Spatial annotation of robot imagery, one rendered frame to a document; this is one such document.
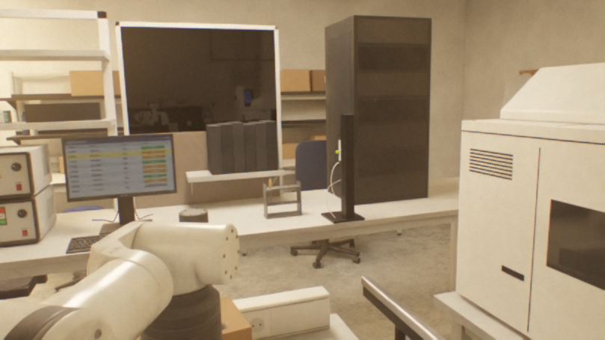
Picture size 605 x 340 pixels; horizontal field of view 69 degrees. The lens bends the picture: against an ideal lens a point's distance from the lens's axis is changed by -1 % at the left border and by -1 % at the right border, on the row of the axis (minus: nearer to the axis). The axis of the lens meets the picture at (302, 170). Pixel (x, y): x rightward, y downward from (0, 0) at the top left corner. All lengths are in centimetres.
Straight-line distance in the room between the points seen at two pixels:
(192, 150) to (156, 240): 223
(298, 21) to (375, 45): 274
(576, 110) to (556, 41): 399
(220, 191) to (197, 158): 25
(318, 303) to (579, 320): 60
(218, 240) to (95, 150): 187
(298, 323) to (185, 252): 78
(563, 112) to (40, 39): 456
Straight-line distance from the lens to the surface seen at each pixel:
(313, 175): 435
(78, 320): 25
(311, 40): 524
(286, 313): 120
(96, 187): 232
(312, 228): 216
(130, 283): 39
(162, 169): 229
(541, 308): 123
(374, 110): 254
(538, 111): 132
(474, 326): 135
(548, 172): 114
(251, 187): 278
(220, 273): 46
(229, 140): 252
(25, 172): 227
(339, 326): 127
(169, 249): 48
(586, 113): 123
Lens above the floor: 151
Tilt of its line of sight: 9 degrees down
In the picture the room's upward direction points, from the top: 1 degrees counter-clockwise
